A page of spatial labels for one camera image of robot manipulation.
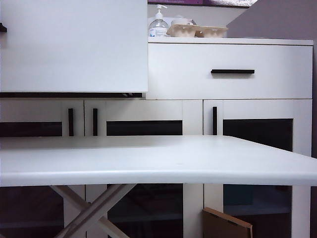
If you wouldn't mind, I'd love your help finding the brown cardboard piece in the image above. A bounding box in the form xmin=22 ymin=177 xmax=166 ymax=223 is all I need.
xmin=202 ymin=207 xmax=253 ymax=238

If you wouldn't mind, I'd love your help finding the plain purple wall poster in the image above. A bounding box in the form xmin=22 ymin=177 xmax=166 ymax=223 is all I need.
xmin=148 ymin=0 xmax=204 ymax=4

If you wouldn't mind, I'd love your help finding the beige cardboard egg carton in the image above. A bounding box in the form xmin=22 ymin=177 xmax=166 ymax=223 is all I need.
xmin=166 ymin=24 xmax=199 ymax=38
xmin=195 ymin=26 xmax=228 ymax=39

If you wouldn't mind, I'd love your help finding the white sideboard cabinet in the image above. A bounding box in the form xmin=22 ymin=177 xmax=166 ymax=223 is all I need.
xmin=0 ymin=37 xmax=313 ymax=238

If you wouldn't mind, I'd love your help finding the white table leg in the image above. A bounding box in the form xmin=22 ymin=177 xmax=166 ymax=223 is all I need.
xmin=49 ymin=185 xmax=129 ymax=238
xmin=53 ymin=183 xmax=137 ymax=238

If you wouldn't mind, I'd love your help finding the white cabinet drawer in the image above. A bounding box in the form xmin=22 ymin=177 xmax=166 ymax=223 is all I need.
xmin=0 ymin=0 xmax=149 ymax=99
xmin=148 ymin=44 xmax=313 ymax=100

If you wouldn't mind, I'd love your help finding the white ceramic bowl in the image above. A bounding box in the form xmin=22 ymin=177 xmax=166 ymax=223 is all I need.
xmin=170 ymin=19 xmax=196 ymax=26

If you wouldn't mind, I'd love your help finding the clear pump sanitizer bottle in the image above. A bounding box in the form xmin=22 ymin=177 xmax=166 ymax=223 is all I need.
xmin=148 ymin=4 xmax=169 ymax=38

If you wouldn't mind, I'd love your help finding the white glass-panel cabinet door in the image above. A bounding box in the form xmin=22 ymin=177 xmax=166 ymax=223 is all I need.
xmin=84 ymin=99 xmax=203 ymax=238
xmin=203 ymin=99 xmax=312 ymax=238
xmin=0 ymin=99 xmax=84 ymax=238

